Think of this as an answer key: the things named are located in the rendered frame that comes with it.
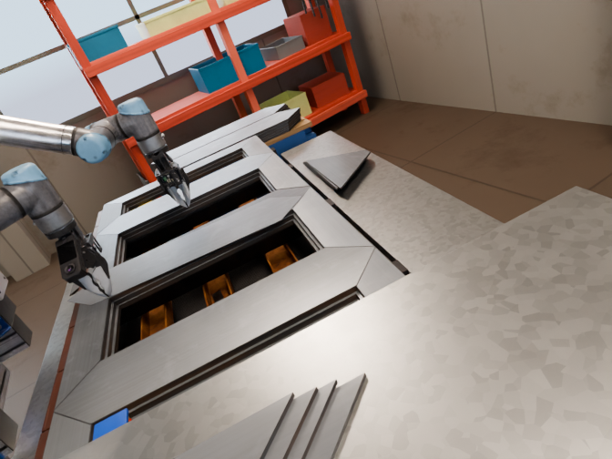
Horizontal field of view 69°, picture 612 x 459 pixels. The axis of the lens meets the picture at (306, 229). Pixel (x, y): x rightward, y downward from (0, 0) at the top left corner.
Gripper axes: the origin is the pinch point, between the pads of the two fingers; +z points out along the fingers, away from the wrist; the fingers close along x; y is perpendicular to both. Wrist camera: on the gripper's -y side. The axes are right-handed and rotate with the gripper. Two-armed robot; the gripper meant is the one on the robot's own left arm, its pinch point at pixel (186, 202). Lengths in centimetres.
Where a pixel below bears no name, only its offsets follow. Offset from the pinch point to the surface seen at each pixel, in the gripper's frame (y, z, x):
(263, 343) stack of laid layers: 72, 7, 7
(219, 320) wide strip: 60, 6, 0
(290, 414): 111, -16, 9
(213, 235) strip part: 19.9, 5.8, 4.2
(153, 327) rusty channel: 22.7, 23.2, -24.2
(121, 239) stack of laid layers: -14.9, 7.2, -27.3
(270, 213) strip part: 23.6, 5.8, 22.1
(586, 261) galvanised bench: 111, -14, 44
